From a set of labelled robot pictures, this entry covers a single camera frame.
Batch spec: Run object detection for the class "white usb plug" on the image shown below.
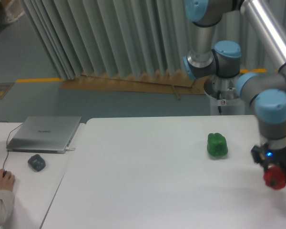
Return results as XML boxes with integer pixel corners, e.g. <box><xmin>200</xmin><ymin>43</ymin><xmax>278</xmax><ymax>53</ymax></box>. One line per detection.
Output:
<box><xmin>65</xmin><ymin>147</ymin><xmax>75</xmax><ymax>152</ymax></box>

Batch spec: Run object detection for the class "pale green pleated curtain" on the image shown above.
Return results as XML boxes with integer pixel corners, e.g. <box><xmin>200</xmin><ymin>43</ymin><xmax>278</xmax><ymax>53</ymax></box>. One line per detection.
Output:
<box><xmin>21</xmin><ymin>0</ymin><xmax>286</xmax><ymax>81</ymax></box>

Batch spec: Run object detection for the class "dark grey round device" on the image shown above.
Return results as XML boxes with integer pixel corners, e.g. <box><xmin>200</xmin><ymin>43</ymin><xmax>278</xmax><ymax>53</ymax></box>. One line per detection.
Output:
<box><xmin>28</xmin><ymin>154</ymin><xmax>46</xmax><ymax>172</ymax></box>

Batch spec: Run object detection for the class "cardboard box with plastic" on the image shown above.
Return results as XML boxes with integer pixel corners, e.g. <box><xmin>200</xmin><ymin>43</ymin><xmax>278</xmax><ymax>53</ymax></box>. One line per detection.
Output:
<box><xmin>0</xmin><ymin>0</ymin><xmax>25</xmax><ymax>25</ymax></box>

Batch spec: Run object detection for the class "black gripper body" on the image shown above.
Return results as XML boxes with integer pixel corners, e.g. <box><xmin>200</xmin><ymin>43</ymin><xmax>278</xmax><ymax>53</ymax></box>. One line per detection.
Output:
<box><xmin>262</xmin><ymin>143</ymin><xmax>286</xmax><ymax>171</ymax></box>

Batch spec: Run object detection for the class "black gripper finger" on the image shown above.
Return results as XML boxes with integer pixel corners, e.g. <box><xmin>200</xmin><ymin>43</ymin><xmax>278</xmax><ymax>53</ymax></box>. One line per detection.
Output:
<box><xmin>251</xmin><ymin>145</ymin><xmax>269</xmax><ymax>171</ymax></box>

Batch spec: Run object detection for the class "green bell pepper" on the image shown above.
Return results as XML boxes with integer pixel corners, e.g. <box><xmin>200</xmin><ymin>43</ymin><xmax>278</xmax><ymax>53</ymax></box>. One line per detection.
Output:
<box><xmin>207</xmin><ymin>133</ymin><xmax>228</xmax><ymax>157</ymax></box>

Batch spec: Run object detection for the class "red bell pepper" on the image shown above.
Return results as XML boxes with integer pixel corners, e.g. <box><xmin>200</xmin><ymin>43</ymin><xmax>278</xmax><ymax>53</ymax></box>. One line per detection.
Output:
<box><xmin>263</xmin><ymin>166</ymin><xmax>286</xmax><ymax>190</ymax></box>

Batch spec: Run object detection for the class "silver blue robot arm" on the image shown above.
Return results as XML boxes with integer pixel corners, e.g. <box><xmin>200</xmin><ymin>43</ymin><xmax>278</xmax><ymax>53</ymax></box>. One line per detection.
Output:
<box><xmin>183</xmin><ymin>0</ymin><xmax>286</xmax><ymax>190</ymax></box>

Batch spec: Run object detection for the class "person's hand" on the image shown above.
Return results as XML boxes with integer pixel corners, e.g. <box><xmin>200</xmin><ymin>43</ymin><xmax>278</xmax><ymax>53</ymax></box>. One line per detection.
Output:
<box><xmin>0</xmin><ymin>169</ymin><xmax>15</xmax><ymax>192</ymax></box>

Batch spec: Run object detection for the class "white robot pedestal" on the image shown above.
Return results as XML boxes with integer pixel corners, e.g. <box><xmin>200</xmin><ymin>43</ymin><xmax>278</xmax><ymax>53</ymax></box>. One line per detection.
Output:
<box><xmin>204</xmin><ymin>74</ymin><xmax>245</xmax><ymax>115</ymax></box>

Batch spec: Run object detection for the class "silver closed laptop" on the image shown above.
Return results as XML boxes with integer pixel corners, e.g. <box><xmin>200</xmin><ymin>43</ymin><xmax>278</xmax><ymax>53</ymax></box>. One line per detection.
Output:
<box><xmin>7</xmin><ymin>116</ymin><xmax>81</xmax><ymax>154</ymax></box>

